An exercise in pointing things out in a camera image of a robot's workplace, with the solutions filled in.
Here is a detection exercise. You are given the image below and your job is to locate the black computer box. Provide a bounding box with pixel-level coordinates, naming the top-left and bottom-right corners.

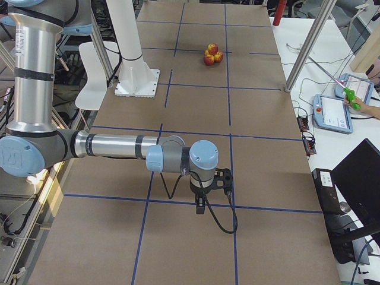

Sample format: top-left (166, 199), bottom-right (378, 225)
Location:
top-left (312, 168), bottom-right (370, 265)

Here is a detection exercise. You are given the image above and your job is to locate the teach pendant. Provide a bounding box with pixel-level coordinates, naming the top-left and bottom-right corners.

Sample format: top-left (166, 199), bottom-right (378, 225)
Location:
top-left (339, 73), bottom-right (374, 104)
top-left (313, 94), bottom-right (353, 134)

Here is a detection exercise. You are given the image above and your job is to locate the black monitor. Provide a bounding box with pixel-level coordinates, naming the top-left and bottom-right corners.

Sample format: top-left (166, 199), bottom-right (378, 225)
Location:
top-left (331, 138), bottom-right (379, 225)

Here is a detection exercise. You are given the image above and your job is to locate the near teach pendant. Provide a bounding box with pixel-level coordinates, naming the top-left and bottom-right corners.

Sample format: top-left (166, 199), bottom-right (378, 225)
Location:
top-left (313, 94), bottom-right (353, 134)

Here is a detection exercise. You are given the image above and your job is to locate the far teach pendant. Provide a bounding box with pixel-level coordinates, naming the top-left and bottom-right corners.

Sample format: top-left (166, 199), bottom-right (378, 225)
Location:
top-left (339, 73), bottom-right (374, 104)

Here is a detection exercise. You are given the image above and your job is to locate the green grabber tool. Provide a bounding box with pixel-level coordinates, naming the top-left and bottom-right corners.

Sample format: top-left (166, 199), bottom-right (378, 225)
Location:
top-left (308, 56), bottom-right (374, 110)

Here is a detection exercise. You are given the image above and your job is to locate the white chair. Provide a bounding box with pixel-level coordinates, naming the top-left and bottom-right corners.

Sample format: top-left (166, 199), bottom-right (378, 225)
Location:
top-left (75, 42), bottom-right (118, 111)

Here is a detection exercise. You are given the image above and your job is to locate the red cylinder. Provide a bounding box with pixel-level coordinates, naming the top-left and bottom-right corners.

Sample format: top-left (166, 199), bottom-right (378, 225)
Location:
top-left (273, 0), bottom-right (287, 26)

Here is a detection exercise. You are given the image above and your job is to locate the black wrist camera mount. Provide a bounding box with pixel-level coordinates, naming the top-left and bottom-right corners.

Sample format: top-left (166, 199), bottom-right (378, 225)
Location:
top-left (213, 168), bottom-right (233, 197)

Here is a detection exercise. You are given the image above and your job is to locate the wooden board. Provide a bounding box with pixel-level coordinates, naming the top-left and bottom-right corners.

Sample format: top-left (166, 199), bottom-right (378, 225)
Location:
top-left (350, 25), bottom-right (380, 73)

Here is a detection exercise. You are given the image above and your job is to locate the person hand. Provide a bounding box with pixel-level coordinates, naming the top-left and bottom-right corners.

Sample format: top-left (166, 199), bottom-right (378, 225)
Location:
top-left (344, 97), bottom-right (376, 116)

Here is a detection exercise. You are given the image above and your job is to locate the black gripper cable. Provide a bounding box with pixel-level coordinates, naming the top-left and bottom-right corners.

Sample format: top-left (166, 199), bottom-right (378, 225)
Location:
top-left (160, 170), bottom-right (239, 234)

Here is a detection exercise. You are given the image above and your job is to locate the aluminium frame post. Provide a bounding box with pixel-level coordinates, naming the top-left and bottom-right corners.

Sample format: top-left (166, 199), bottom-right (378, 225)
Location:
top-left (284, 0), bottom-right (337, 93)

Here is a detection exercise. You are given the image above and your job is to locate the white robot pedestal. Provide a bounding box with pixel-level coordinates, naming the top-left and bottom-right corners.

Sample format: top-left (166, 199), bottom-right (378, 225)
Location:
top-left (106, 0), bottom-right (160, 98)

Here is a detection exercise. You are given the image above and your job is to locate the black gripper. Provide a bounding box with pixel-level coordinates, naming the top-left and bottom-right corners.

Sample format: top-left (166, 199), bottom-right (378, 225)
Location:
top-left (190, 175), bottom-right (219, 214)

